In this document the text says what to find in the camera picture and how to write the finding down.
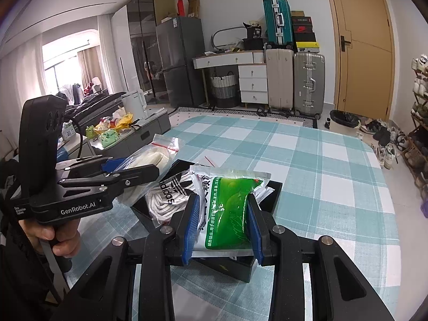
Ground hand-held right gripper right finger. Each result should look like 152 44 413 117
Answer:
247 194 397 321

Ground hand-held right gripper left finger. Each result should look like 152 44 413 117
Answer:
50 192 201 321

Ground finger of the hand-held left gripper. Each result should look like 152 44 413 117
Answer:
55 155 125 180
58 164 160 202

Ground cream rope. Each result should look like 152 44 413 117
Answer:
115 134 181 208

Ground green and white packet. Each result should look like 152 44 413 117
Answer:
189 165 271 253

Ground black white striped laces packet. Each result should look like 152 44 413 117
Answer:
145 167 201 225

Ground black storage box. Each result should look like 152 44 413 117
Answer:
130 159 283 283

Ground person's left hand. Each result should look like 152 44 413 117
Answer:
18 219 81 258

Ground green pouch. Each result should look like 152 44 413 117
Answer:
100 130 121 148

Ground yellow plastic bag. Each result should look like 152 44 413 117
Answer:
95 113 134 133

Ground grey storage box with clutter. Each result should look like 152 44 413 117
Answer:
57 109 172 161

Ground hanging clothes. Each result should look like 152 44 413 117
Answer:
55 81 108 105

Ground black sofa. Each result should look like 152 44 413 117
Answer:
65 92 128 131

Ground white electric kettle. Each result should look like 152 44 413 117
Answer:
121 90 147 121

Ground teal plaid tablecloth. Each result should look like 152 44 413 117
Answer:
63 114 402 321

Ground white sheer curtain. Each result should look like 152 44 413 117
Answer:
0 17 114 108

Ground brown curtain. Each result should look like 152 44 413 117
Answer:
78 45 108 91

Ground grey refrigerator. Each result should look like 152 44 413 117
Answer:
155 16 206 108

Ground woven laundry basket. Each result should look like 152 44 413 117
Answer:
210 71 239 108

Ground dark glass cabinet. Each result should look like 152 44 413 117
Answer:
126 0 174 104

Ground trash bin black liner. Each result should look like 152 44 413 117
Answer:
329 110 360 137

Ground white desk with drawers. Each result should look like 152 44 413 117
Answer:
192 51 268 108

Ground beige suitcase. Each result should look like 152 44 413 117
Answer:
265 47 295 113

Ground silver suitcase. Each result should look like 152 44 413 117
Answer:
293 52 326 120

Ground scattered sneakers group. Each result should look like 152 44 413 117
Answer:
356 119 409 170

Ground black bag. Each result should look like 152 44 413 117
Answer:
242 22 266 50

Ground wooden shoe rack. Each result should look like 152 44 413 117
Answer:
401 53 428 201

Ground yellow black shoe box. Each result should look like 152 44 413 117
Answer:
295 42 321 53

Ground teal suitcase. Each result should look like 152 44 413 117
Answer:
262 0 295 49

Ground black shoe box red logo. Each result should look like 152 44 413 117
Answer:
292 16 315 34

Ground tan wooden door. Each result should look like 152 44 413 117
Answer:
323 0 395 121

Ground assorted shoes group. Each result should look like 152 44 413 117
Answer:
403 54 428 198

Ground black cable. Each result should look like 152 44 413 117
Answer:
65 113 85 158

